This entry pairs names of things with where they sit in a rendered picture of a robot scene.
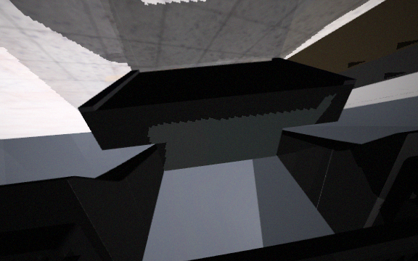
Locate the white rectangular floor panel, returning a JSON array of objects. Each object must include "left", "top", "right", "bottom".
[{"left": 287, "top": 0, "right": 418, "bottom": 109}]

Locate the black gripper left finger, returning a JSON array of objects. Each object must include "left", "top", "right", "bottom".
[{"left": 0, "top": 144, "right": 164, "bottom": 261}]

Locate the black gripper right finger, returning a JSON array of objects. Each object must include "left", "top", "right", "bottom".
[{"left": 276, "top": 130, "right": 418, "bottom": 233}]

